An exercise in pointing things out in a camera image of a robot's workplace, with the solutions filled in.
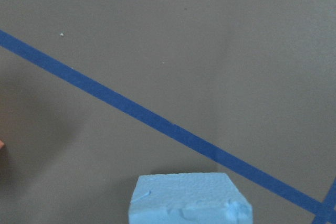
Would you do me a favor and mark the light blue block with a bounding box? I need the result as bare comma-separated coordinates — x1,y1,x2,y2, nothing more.
128,173,254,223

